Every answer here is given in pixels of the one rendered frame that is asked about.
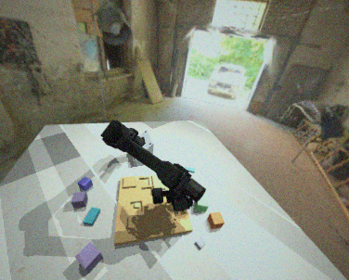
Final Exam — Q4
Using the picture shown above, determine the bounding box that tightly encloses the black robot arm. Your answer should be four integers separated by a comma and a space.
101, 120, 206, 210

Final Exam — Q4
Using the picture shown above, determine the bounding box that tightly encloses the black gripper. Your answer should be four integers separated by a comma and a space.
152, 188, 174, 206

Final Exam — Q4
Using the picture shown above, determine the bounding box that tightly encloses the teal square block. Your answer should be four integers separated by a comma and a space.
83, 208, 100, 225

